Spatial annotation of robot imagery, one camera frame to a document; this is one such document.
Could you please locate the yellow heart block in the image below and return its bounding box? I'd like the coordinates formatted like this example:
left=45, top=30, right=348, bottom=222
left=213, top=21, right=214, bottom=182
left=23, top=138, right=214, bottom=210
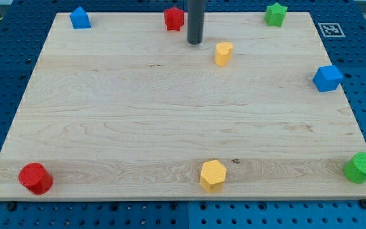
left=214, top=42, right=234, bottom=67

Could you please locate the green star block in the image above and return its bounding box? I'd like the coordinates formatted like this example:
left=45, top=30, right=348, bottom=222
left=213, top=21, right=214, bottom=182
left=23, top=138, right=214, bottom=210
left=264, top=3, right=288, bottom=27

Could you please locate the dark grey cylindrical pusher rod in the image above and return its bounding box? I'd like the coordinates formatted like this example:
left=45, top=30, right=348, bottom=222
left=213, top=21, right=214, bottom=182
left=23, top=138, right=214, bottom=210
left=187, top=0, right=205, bottom=45

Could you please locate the light wooden board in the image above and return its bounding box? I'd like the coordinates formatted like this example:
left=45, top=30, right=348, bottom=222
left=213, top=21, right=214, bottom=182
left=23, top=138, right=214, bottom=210
left=0, top=12, right=366, bottom=202

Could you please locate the red cylinder block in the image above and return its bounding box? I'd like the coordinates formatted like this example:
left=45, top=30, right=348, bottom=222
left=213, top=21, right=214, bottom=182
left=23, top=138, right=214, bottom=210
left=18, top=163, right=53, bottom=195

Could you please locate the blue cube block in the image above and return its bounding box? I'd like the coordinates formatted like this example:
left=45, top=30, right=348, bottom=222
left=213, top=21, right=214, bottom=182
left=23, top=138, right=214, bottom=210
left=313, top=66, right=344, bottom=92

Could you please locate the green cylinder block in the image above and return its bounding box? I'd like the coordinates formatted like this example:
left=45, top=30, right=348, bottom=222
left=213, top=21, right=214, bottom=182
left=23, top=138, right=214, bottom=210
left=343, top=152, right=366, bottom=184

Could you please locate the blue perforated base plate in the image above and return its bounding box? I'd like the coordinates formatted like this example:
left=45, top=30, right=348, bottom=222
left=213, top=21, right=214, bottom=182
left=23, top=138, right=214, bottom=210
left=0, top=0, right=366, bottom=228

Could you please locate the blue pentagon block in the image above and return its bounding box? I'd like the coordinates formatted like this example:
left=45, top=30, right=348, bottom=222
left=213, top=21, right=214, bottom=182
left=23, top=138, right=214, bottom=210
left=69, top=6, right=91, bottom=29

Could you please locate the yellow hexagon block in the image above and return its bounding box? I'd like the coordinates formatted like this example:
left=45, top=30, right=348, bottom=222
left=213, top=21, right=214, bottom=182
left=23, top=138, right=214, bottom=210
left=199, top=160, right=227, bottom=193

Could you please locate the red star block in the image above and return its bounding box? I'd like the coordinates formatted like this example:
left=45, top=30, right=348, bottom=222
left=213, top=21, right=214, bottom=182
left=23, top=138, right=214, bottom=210
left=164, top=6, right=185, bottom=31

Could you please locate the white fiducial marker tag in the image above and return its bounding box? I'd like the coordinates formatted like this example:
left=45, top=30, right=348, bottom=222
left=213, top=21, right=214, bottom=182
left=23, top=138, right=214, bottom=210
left=318, top=22, right=345, bottom=38

